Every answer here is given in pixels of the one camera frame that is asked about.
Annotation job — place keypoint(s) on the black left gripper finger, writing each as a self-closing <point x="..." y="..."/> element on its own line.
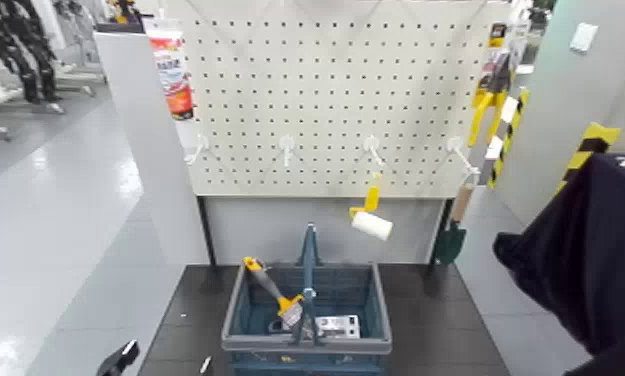
<point x="116" y="361"/>
<point x="205" y="365"/>

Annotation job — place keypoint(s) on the red glue tube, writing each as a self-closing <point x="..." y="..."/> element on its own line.
<point x="173" y="73"/>

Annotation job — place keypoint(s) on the blue grey plastic crate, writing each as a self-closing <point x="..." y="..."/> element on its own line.
<point x="375" y="315"/>

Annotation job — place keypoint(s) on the small black loop tool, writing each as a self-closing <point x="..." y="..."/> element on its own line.
<point x="276" y="326"/>

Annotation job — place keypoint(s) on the black pegboard stand leg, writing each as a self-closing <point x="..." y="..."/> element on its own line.
<point x="438" y="231"/>
<point x="207" y="231"/>

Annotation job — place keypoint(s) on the silver metal tool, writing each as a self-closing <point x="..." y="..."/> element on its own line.
<point x="341" y="325"/>

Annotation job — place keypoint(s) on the grey stand back panel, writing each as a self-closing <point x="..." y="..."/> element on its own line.
<point x="270" y="228"/>

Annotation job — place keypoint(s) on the white partition cabinet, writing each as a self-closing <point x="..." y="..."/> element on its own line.
<point x="149" y="173"/>

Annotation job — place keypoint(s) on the white pegboard hook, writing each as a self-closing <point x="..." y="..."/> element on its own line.
<point x="460" y="153"/>
<point x="372" y="148"/>
<point x="287" y="147"/>
<point x="198" y="145"/>

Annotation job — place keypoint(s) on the white perforated pegboard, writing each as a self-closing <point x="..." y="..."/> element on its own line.
<point x="333" y="78"/>

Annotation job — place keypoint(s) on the black humanoid robot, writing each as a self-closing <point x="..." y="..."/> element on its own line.
<point x="20" y="47"/>

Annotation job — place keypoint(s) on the yellow black machine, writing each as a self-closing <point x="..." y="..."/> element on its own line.
<point x="123" y="10"/>

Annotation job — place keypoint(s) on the dark navy garment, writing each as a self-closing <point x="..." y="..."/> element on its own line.
<point x="590" y="262"/>

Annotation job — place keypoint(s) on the yellow black product card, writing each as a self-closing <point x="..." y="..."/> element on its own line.
<point x="497" y="34"/>

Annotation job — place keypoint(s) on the yellow black striped corner guard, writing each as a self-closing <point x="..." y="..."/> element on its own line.
<point x="590" y="142"/>

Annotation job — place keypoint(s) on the yellow black striped post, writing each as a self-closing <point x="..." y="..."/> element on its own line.
<point x="509" y="134"/>

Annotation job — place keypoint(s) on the white wall switch plate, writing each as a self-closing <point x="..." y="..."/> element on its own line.
<point x="584" y="36"/>

